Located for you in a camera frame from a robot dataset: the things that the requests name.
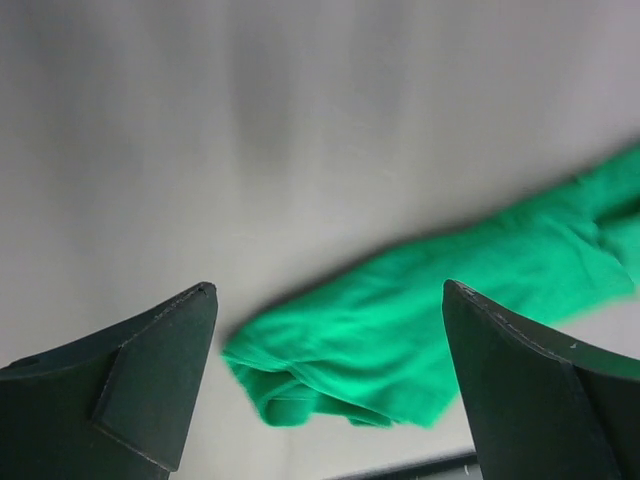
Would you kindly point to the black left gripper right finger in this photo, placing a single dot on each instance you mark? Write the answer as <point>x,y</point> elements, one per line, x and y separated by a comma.
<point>540,404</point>

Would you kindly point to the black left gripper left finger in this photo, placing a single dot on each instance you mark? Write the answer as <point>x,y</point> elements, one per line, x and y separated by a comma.
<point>116,404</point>

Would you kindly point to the green t shirt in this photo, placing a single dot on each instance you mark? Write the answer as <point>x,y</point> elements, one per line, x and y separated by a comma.
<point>370,345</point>

